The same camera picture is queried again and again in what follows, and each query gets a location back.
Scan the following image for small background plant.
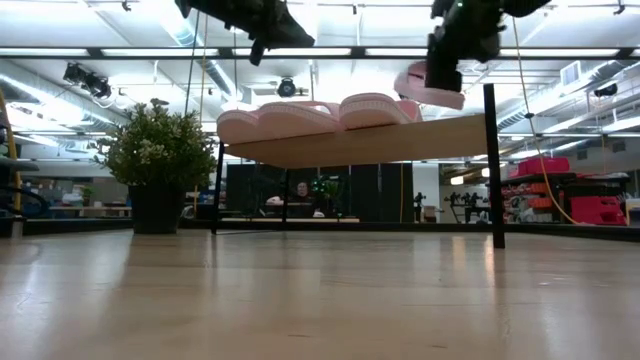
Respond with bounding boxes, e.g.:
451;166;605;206
312;175;341;214

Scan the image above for black room divider panels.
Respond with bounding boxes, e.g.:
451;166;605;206
225;163;415;224

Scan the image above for red storage box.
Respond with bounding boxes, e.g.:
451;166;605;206
517;157;571;176
569;195;627;226

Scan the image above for wooden shelf with black legs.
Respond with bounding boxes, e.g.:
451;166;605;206
210;83;506;250

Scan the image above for black aluminium table frame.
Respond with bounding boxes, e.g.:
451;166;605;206
0;214;640;244

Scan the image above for black ceiling-mounted camera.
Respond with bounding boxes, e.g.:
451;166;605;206
276;77;299;99

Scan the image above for yellow pole with black end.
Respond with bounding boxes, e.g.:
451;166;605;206
0;89;24;216

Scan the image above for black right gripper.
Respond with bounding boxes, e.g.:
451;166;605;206
425;0;505;93

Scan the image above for person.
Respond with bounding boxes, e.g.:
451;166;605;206
264;180;326;219

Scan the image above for hanging yellow cable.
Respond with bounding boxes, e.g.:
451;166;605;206
509;14;581;226

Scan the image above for green potted plant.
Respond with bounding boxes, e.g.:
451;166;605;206
94;98;217;235

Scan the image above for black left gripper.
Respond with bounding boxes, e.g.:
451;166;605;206
219;0;316;67

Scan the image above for overhead frame bar with lights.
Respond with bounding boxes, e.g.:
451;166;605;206
0;46;640;62

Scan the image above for black ceiling spotlight pair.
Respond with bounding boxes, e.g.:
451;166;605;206
62;62;114;100

